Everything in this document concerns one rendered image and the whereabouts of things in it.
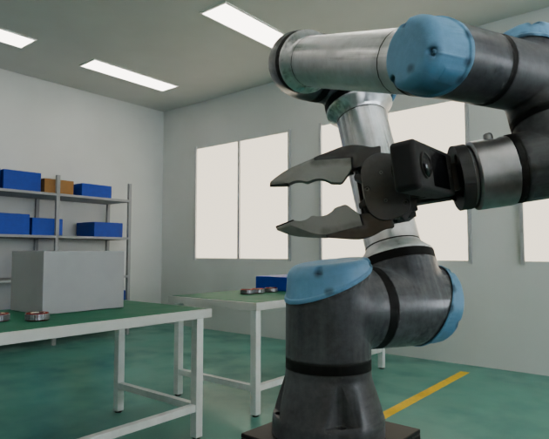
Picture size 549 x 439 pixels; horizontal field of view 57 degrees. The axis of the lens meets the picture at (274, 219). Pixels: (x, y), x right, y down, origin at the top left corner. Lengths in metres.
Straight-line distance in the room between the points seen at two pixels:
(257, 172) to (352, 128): 5.90
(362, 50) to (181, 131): 7.39
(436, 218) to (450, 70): 4.90
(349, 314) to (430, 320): 0.14
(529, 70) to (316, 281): 0.33
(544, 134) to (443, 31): 0.16
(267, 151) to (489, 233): 2.96
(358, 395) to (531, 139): 0.36
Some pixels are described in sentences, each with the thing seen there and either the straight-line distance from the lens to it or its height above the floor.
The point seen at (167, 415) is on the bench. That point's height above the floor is 0.19.
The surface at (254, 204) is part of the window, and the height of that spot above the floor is 1.72.
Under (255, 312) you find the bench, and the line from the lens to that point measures 3.42.
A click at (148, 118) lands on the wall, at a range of 8.18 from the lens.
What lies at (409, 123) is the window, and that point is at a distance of 5.66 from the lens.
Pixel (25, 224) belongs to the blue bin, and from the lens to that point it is 6.39.
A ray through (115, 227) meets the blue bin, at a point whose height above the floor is 1.40.
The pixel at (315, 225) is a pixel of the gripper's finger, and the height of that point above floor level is 1.11.
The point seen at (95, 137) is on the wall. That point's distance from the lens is 7.59.
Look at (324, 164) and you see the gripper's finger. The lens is 0.55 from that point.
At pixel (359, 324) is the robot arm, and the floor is 0.99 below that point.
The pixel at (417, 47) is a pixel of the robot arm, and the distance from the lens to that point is 0.52.
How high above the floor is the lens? 1.08
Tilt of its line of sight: 4 degrees up
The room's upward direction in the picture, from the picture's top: straight up
